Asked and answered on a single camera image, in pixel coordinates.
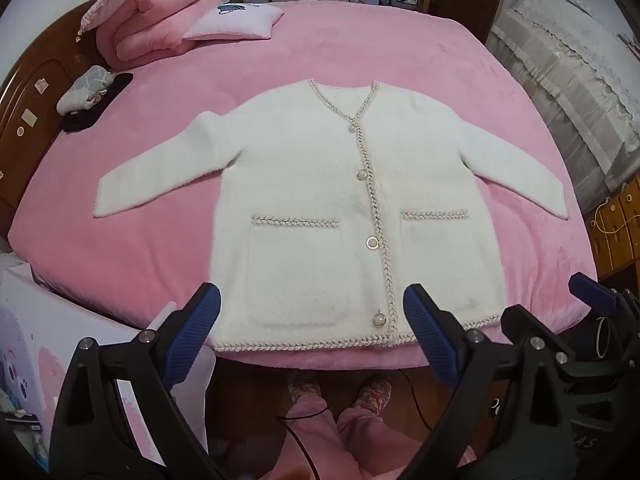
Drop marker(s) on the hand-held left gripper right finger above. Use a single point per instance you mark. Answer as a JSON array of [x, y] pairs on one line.
[[430, 332]]

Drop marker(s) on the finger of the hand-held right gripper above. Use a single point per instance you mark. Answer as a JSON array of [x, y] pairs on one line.
[[515, 320], [592, 290]]

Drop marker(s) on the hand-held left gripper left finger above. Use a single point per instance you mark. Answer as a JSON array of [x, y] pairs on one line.
[[192, 332]]

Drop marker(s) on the white fuzzy cardigan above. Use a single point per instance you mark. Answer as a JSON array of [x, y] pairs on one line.
[[310, 200]]

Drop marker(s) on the yellow wooden cabinet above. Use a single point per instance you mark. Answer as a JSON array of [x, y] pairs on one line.
[[617, 230]]

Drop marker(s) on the knitted multicolour slipper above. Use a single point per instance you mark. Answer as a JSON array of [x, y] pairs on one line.
[[372, 392], [305, 385]]

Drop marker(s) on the person's pink pants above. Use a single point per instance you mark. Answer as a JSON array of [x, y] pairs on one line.
[[365, 440]]

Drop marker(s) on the white cartoon-printed board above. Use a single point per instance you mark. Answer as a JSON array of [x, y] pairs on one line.
[[35, 360]]

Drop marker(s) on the lace-covered white furniture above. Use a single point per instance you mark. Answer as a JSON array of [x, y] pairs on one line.
[[565, 85]]

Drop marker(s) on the black cloth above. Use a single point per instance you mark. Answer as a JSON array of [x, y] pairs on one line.
[[95, 115]]

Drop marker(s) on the grey patterned cloth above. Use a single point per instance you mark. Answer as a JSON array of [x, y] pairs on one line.
[[82, 90]]

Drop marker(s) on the pink fleece bed blanket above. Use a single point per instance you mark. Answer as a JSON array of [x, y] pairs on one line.
[[400, 50]]

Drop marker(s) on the brown wooden headboard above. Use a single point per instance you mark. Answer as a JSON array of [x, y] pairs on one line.
[[30, 90]]

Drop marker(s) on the folded pink quilt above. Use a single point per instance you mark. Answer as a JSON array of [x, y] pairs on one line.
[[160, 25]]

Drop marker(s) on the small pink printed cushion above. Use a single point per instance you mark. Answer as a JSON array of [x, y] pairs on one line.
[[232, 22]]

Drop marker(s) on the pink lace-trimmed pillow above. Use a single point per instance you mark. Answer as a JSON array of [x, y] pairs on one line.
[[112, 2]]

